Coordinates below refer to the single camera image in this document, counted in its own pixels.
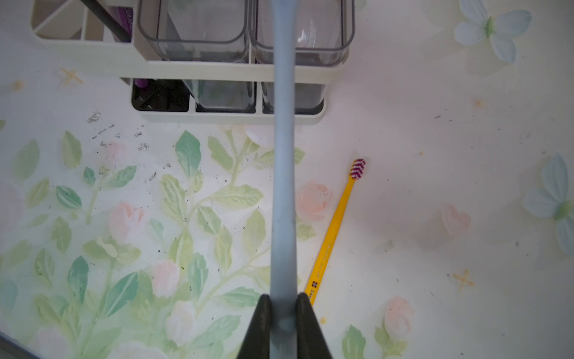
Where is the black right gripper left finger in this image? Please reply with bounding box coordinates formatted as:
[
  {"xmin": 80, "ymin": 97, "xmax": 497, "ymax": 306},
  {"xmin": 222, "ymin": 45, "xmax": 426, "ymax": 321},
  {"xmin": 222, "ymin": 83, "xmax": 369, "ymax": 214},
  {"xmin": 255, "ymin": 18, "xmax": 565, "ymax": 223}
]
[{"xmin": 236, "ymin": 294, "xmax": 271, "ymax": 359}]

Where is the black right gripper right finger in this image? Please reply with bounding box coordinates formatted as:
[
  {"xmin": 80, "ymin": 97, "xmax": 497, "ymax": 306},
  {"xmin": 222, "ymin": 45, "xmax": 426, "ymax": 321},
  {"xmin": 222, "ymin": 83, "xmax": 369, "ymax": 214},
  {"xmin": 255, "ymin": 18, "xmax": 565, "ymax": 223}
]
[{"xmin": 296, "ymin": 293, "xmax": 333, "ymax": 359}]

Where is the light blue toothbrush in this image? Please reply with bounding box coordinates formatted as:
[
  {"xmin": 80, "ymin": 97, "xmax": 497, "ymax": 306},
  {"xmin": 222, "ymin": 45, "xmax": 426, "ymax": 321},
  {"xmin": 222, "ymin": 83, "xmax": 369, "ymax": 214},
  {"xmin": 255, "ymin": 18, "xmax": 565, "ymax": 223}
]
[{"xmin": 270, "ymin": 1, "xmax": 297, "ymax": 358}]

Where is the yellow toothbrush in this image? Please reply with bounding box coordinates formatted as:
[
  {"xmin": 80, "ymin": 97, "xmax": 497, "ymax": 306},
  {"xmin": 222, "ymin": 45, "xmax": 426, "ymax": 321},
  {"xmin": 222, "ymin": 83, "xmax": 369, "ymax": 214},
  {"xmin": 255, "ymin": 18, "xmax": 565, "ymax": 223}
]
[{"xmin": 304, "ymin": 159, "xmax": 366, "ymax": 305}]

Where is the white clear toothbrush holder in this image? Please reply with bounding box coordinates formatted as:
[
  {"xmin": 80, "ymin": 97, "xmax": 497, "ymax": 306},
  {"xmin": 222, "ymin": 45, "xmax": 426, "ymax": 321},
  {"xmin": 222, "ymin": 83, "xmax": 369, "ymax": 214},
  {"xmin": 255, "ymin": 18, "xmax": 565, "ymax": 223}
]
[{"xmin": 30, "ymin": 0, "xmax": 357, "ymax": 126}]

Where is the black toothbrush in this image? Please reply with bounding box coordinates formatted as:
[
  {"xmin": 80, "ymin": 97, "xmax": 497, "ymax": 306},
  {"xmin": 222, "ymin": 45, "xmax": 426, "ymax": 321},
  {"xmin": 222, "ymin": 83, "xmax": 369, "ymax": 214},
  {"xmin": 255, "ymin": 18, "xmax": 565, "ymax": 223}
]
[{"xmin": 81, "ymin": 0, "xmax": 132, "ymax": 43}]

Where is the purple toothbrush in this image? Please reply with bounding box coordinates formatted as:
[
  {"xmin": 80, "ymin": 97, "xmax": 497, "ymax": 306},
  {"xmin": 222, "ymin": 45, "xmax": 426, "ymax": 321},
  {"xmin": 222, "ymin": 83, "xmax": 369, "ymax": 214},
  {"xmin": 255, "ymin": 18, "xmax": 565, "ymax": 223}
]
[{"xmin": 117, "ymin": 7, "xmax": 149, "ymax": 89}]

